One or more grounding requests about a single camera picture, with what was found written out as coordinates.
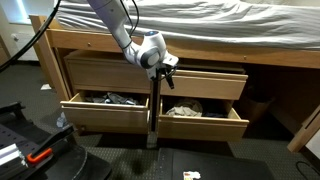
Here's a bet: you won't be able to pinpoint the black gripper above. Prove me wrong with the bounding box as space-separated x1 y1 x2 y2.
156 66 177 89

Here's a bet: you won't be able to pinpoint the wooden drawer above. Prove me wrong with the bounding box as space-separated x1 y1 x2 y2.
160 65 248 100
60 92 149 134
157 96 249 141
64 50 150 94

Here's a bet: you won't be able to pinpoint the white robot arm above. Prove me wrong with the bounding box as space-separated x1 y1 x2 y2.
87 0 179 89

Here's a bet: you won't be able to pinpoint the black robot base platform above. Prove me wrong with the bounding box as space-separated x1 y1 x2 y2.
0 102 112 180

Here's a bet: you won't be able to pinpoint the beige and dark clothes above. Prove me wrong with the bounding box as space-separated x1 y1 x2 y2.
166 98 227 118

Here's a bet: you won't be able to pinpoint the dark grey clothes pile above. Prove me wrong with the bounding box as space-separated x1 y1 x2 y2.
85 92 139 105

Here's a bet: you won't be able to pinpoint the grey striped bed sheet mattress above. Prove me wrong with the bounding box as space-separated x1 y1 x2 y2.
54 0 320 51

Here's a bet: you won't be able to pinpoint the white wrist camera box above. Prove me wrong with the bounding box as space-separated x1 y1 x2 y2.
162 53 179 66

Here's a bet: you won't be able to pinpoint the light wooden bed frame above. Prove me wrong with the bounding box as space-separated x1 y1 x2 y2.
36 22 320 152

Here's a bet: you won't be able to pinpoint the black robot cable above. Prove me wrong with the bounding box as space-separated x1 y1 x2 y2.
0 0 63 73

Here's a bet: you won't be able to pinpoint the lower orange handled clamp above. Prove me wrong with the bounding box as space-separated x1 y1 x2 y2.
27 148 52 164

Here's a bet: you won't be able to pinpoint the lower aluminium extrusion rail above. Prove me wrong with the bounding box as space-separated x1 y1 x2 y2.
0 144 27 170

